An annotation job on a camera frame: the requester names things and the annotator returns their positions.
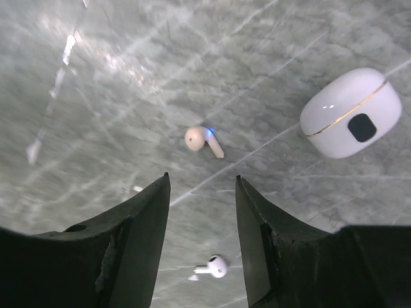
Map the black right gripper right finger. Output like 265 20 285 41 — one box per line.
236 176 410 307

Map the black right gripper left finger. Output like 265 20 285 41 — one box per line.
1 175 170 307

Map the pink earbud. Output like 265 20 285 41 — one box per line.
184 126 225 159

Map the white earbuds charging case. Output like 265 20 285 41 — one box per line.
300 67 402 158

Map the white earbud right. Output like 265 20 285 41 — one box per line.
193 255 228 278

